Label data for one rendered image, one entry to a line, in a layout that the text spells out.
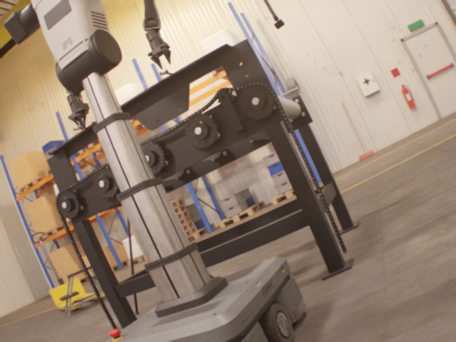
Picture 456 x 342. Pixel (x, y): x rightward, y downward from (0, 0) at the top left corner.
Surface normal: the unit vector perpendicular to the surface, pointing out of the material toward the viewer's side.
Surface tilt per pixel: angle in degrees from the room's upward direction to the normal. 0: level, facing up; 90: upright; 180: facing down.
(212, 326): 43
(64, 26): 90
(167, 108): 90
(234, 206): 90
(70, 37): 90
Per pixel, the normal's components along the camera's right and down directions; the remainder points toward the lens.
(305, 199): -0.32, 0.07
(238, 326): 0.74, -0.39
